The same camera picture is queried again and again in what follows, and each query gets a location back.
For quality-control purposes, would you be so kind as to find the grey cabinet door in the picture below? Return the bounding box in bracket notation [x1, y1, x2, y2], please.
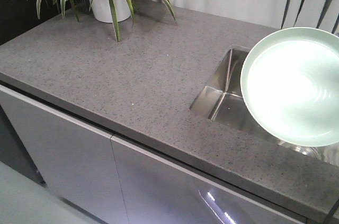
[1, 86, 305, 223]

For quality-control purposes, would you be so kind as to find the light green round plate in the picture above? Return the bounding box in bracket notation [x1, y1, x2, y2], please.
[240, 27, 338, 147]

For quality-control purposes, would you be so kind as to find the stainless steel sink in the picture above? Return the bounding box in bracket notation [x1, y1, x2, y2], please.
[190, 45, 338, 166]

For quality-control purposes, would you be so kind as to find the white plant pot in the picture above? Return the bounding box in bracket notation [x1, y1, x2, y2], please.
[83, 0, 133, 23]

